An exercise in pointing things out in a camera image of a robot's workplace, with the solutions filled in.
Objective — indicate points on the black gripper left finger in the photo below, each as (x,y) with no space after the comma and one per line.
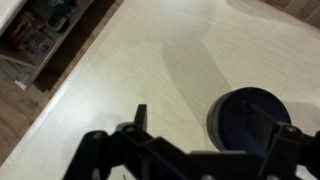
(129,146)

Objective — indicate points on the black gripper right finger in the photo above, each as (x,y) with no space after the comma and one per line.
(286,147)

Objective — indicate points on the low shelf with items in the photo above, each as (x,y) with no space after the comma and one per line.
(31,31)

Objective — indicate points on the black jar lid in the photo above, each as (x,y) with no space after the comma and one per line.
(244,119)

